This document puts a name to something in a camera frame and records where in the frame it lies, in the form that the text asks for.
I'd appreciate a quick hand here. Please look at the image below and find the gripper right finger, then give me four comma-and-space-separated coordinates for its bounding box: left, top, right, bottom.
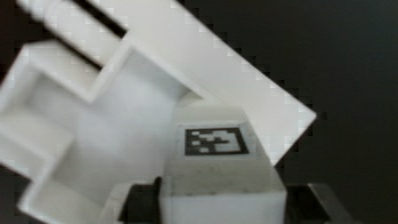
284, 183, 358, 224

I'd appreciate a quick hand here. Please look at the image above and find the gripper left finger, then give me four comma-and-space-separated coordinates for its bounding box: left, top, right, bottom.
117, 177, 161, 224

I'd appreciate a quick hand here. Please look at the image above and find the white chair leg with tag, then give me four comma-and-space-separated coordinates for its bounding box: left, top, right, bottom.
158, 103, 287, 224

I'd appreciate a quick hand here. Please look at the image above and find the white chair seat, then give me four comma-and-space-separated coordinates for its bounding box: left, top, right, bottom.
0, 0, 316, 224

